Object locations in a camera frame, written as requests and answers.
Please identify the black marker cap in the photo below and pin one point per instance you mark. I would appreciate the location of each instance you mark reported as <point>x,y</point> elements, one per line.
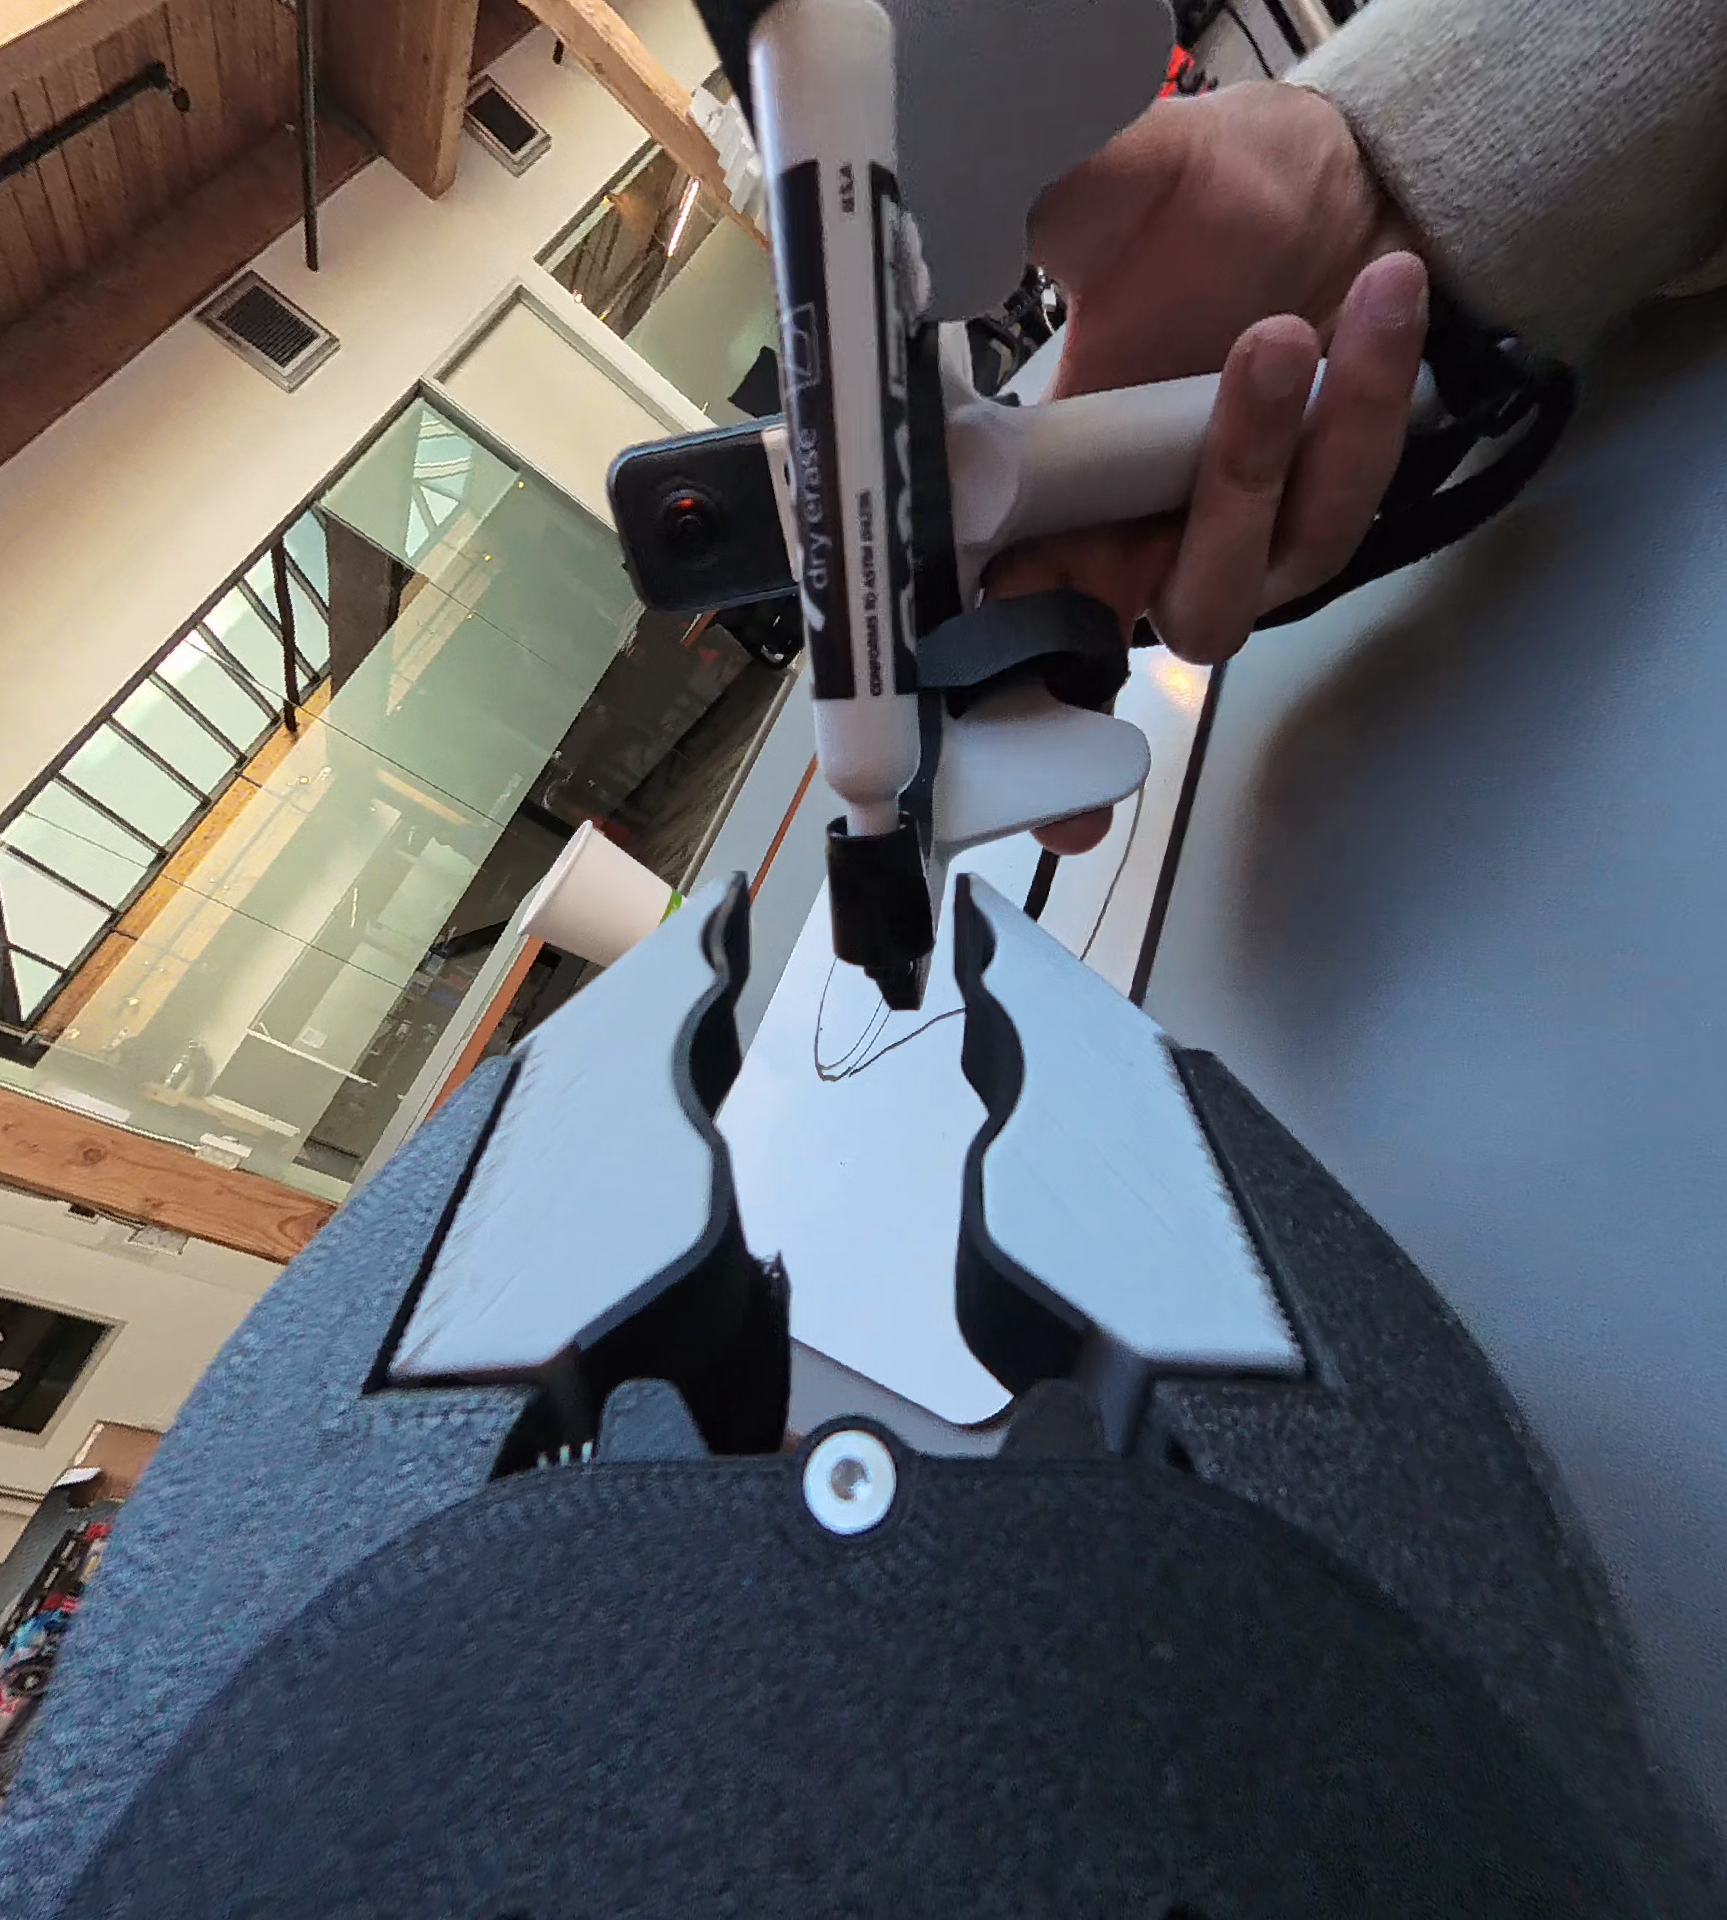
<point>879,915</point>

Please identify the toy car box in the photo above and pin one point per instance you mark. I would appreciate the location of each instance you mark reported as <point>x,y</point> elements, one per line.
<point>23,1650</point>

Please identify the white air vent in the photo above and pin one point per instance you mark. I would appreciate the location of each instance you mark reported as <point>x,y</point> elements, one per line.
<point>509,124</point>
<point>269,330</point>

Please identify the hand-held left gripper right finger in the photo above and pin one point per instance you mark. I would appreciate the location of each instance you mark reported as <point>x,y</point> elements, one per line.
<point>1118,1200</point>

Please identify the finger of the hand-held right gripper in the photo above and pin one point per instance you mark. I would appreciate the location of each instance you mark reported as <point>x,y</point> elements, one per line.
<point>1014,121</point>
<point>1044,772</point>

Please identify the person's right hand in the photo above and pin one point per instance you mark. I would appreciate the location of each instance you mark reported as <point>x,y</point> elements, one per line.
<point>1224,225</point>

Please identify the person's right forearm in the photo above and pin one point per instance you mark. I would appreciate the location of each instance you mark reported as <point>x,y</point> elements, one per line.
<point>1554,150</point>

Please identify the white paper cup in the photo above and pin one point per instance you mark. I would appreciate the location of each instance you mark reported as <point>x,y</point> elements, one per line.
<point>595,900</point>

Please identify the white whiteboard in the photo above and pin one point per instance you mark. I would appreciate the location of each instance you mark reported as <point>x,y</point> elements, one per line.
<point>865,1230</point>

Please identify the white dry erase marker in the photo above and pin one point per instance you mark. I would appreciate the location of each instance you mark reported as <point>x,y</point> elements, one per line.
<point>841,450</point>

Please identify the wooden column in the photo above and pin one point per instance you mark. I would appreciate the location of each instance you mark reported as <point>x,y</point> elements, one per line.
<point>83,1154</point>

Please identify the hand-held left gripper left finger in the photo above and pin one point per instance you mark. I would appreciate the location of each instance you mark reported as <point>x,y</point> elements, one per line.
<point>549,1200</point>

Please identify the grey desk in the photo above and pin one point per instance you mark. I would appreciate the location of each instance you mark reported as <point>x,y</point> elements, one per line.
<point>1554,1051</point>

